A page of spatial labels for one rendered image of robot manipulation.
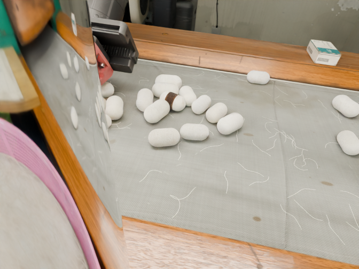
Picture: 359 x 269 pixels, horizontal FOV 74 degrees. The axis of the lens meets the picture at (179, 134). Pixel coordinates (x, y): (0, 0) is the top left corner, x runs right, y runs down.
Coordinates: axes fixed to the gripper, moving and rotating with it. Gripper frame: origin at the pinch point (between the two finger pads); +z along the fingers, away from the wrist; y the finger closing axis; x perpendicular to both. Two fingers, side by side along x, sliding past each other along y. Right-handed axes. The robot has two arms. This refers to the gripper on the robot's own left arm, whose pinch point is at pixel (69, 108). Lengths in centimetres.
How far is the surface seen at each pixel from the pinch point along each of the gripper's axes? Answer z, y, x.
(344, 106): -8.4, 32.6, 7.0
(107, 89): -4.1, 1.8, 3.8
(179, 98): -4.4, 11.2, 3.5
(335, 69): -17.2, 34.1, 12.9
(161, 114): -1.7, 9.7, 2.1
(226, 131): -1.0, 17.3, 1.9
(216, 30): -130, 11, 165
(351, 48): -127, 123, 159
